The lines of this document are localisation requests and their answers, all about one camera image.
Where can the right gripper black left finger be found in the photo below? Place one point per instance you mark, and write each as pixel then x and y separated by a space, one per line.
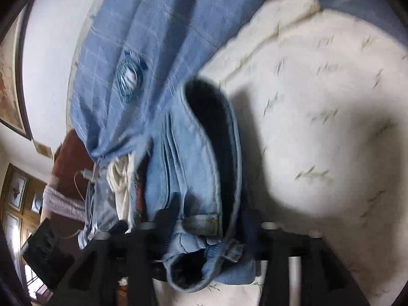
pixel 94 278

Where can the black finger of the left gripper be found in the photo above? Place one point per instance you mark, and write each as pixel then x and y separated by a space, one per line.
pixel 43 254

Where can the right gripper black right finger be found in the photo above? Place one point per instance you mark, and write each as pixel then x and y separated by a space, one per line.
pixel 301 270

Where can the blue denim jeans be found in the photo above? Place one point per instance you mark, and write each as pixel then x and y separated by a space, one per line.
pixel 196 158

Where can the lilac cloth on headboard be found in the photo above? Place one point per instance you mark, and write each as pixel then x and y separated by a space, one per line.
pixel 55 202

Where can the wooden door with glass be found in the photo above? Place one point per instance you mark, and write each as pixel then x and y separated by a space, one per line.
pixel 20 215

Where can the grey patterned quilt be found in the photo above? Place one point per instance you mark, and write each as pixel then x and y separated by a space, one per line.
pixel 100 209

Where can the white phone charger plug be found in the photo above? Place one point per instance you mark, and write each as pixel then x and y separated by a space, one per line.
pixel 91 175

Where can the framed horse painting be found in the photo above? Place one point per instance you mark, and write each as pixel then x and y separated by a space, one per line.
pixel 13 108

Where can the cream leaf-print bedsheet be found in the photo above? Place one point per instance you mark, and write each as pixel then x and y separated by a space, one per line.
pixel 320 92

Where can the blue plaid blanket with emblem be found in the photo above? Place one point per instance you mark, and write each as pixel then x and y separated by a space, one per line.
pixel 137 52

